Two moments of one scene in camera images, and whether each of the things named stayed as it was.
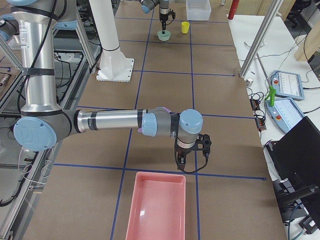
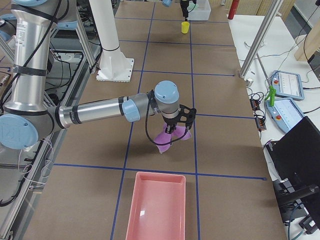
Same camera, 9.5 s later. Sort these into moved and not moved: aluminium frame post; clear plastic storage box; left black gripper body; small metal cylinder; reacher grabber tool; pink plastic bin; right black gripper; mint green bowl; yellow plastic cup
Moved: mint green bowl; left black gripper body; right black gripper
Not moved: pink plastic bin; aluminium frame post; reacher grabber tool; yellow plastic cup; small metal cylinder; clear plastic storage box
